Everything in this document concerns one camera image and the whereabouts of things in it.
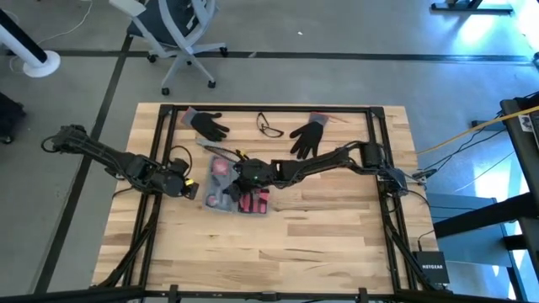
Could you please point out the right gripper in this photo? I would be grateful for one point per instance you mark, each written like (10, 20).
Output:
(252, 177)

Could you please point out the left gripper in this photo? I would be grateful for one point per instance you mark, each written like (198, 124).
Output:
(181, 187)

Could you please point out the grey plastic tool case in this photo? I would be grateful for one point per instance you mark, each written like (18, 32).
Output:
(217, 187)

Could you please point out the small pink tool piece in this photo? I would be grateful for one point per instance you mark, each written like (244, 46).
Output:
(254, 205)

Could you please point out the red tool with white label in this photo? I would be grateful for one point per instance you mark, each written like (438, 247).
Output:
(219, 167)

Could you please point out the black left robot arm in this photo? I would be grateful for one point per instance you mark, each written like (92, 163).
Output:
(105, 157)

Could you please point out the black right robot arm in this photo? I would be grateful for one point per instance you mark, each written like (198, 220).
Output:
(320, 164)

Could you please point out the black work glove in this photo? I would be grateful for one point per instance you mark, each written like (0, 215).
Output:
(208, 126)
(309, 136)

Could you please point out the black-framed safety glasses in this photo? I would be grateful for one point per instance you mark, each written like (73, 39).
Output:
(271, 132)

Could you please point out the light grey mesh office chair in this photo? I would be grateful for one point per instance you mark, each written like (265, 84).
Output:
(185, 25)

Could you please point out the black bag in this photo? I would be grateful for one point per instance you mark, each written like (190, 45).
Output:
(8, 118)

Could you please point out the white tower fan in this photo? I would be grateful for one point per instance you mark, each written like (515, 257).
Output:
(25, 46)

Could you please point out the black stand base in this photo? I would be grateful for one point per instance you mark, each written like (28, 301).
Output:
(463, 7)

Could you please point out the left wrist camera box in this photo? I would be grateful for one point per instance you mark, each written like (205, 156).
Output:
(180, 165)

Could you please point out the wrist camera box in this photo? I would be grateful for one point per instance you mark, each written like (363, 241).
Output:
(254, 170)
(180, 165)

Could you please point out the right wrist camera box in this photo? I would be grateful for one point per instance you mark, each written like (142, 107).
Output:
(254, 170)

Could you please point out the black metal table frame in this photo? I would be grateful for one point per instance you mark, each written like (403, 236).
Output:
(269, 108)

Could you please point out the black Netgear network switch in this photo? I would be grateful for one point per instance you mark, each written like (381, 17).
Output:
(431, 267)

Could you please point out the black workbench frame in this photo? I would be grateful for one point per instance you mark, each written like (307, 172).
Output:
(522, 147)

